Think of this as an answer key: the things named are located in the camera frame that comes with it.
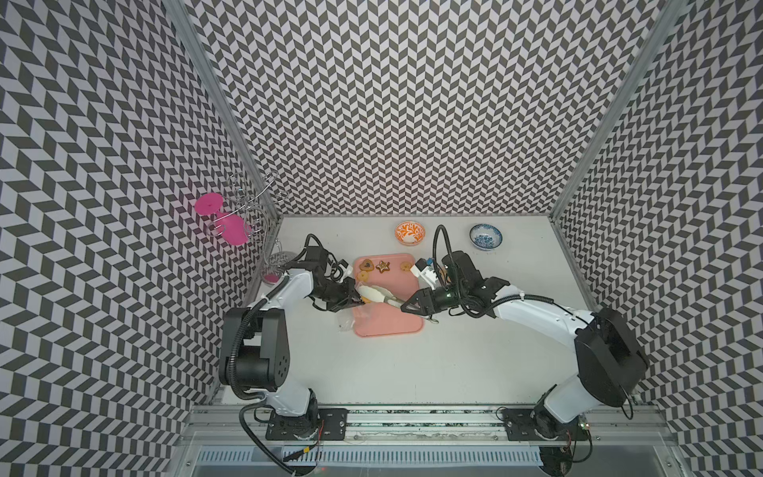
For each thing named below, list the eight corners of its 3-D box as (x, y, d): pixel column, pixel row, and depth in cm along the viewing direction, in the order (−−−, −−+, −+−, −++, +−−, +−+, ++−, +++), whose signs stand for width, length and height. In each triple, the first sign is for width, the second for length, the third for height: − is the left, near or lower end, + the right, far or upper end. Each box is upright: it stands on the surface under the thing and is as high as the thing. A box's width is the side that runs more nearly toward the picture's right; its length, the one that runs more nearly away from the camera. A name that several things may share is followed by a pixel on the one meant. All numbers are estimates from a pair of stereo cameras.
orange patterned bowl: (395, 244, 113) (395, 234, 109) (395, 231, 118) (395, 221, 113) (424, 244, 113) (425, 234, 109) (423, 231, 118) (424, 221, 113)
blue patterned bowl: (470, 249, 110) (473, 240, 106) (467, 232, 116) (469, 223, 111) (500, 249, 110) (504, 240, 106) (495, 232, 116) (498, 223, 111)
